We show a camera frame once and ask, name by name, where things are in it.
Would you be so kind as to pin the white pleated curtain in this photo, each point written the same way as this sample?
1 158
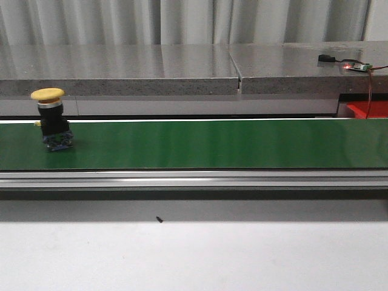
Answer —
190 22

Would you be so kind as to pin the yellow mushroom push button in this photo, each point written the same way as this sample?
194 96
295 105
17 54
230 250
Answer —
56 133

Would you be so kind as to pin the red plastic tray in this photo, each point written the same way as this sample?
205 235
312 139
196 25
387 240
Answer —
363 110

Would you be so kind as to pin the small green circuit board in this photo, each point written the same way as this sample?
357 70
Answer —
356 66

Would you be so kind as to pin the black plug connector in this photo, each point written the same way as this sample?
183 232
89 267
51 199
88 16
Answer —
326 58

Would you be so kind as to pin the green conveyor belt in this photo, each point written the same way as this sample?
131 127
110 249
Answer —
229 144

